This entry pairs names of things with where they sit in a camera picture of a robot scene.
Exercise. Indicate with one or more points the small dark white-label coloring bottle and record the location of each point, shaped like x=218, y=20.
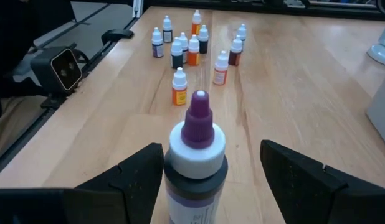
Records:
x=167, y=34

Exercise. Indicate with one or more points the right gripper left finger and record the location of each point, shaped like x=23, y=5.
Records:
x=127, y=193

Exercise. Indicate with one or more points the small lemon yellow coloring bottle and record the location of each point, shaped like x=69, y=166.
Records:
x=220, y=73

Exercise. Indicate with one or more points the large violet candy color bottle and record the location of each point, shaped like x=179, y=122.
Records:
x=197, y=124

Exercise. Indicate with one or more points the small dark teal coloring bottle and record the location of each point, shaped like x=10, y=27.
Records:
x=176, y=59

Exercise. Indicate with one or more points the small violet food coloring bottle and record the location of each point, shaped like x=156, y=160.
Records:
x=157, y=49

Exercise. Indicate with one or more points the white spotlight lamp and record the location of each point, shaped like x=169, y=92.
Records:
x=382, y=53

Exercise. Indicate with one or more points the small black food coloring bottle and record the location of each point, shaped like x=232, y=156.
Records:
x=203, y=45

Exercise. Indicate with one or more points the small maroon food coloring bottle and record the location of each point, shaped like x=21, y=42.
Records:
x=235, y=56

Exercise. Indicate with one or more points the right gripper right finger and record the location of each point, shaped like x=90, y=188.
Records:
x=298, y=186

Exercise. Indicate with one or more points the small red sunset coloring bottle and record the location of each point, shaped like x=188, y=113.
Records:
x=184, y=40

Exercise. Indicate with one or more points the small white-capped coloring bottle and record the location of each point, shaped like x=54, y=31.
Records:
x=242, y=31

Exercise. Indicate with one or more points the silver aluminium extrusion post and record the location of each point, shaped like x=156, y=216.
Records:
x=138, y=7

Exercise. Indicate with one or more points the black aluminium table frame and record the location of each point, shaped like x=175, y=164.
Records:
x=335, y=14

